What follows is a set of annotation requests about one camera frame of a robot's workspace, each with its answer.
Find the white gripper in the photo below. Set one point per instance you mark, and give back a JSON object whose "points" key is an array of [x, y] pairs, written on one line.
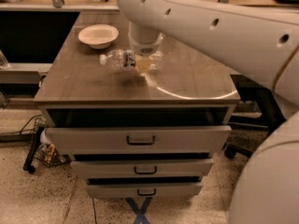
{"points": [[146, 48]]}

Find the clear plastic water bottle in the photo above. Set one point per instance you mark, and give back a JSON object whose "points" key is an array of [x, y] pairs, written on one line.
{"points": [[124, 59]]}

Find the wire basket with items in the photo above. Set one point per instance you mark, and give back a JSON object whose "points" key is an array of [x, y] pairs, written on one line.
{"points": [[46, 151]]}

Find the grey drawer cabinet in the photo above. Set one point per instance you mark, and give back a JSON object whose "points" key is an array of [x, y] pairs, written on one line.
{"points": [[185, 91]]}

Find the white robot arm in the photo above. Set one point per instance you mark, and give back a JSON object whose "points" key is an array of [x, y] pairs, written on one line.
{"points": [[261, 44]]}

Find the blue tape cross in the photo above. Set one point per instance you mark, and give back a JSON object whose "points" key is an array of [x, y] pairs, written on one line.
{"points": [[139, 210]]}

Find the bottom grey drawer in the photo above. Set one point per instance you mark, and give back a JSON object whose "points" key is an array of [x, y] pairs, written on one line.
{"points": [[144, 190]]}

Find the black office chair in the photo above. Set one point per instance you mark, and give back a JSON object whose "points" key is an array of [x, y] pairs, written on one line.
{"points": [[271, 116]]}

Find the grey drawer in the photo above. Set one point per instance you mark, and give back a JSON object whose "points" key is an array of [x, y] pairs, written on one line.
{"points": [[144, 190], [149, 140], [145, 168]]}

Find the white ceramic bowl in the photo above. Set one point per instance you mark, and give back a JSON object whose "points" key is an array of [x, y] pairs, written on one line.
{"points": [[98, 36]]}

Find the middle grey drawer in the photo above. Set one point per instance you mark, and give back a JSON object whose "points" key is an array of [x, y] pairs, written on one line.
{"points": [[145, 168]]}

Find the top grey drawer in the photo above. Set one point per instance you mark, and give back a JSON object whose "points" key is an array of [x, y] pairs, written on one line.
{"points": [[149, 140]]}

